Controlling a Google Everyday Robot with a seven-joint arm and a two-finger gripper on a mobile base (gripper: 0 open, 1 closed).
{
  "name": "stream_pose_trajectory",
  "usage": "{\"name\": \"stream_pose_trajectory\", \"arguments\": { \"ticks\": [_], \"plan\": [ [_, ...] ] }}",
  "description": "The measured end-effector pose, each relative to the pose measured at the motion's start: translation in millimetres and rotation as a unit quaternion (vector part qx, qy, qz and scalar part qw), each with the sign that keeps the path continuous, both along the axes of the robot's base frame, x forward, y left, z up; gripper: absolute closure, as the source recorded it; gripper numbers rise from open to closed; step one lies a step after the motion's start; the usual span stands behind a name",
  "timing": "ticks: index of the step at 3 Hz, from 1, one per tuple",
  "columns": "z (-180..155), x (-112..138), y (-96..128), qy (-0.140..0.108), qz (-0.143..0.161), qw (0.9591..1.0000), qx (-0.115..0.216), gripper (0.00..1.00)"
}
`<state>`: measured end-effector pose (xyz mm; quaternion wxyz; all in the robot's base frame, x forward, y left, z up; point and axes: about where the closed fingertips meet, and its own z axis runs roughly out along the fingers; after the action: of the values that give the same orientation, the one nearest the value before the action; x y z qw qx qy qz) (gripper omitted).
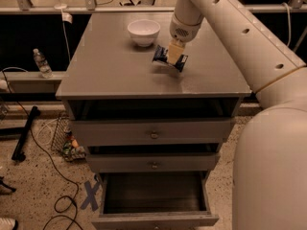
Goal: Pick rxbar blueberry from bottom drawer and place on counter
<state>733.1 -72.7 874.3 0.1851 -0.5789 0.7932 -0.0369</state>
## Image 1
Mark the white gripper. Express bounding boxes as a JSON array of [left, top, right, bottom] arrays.
[[167, 15, 203, 64]]

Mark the blue rxbar snack bar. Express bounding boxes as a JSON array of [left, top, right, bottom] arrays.
[[153, 45, 188, 72]]

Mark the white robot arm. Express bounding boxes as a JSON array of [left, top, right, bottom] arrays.
[[168, 0, 307, 230]]

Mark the grey drawer cabinet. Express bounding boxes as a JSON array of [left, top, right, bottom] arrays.
[[55, 11, 252, 230]]

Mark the grey top drawer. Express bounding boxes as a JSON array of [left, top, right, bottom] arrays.
[[70, 118, 234, 147]]

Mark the grey drawer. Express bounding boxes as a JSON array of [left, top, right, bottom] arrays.
[[86, 153, 220, 173], [70, 118, 234, 147], [92, 172, 219, 230]]

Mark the grey middle drawer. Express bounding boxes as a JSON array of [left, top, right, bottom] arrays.
[[86, 153, 220, 173]]

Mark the grey bottom drawer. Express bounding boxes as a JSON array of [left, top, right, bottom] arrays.
[[92, 172, 219, 230]]

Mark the white ceramic bowl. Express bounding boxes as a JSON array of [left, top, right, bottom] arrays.
[[128, 19, 160, 47]]

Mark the clear plastic water bottle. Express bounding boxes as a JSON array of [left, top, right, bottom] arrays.
[[33, 49, 53, 79]]

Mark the black metal stand leg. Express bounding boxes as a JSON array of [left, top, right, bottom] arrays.
[[12, 106, 40, 162]]

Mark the white shoe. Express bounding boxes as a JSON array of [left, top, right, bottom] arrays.
[[0, 218, 18, 230]]

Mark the white hanging cable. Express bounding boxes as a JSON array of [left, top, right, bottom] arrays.
[[281, 2, 293, 48]]

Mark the white lamp with cord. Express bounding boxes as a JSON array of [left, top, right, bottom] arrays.
[[54, 0, 73, 60]]

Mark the wire basket with items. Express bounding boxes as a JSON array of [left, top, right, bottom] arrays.
[[51, 116, 85, 162]]

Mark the grey metal rail beam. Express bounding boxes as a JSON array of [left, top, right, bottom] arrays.
[[0, 71, 65, 93]]

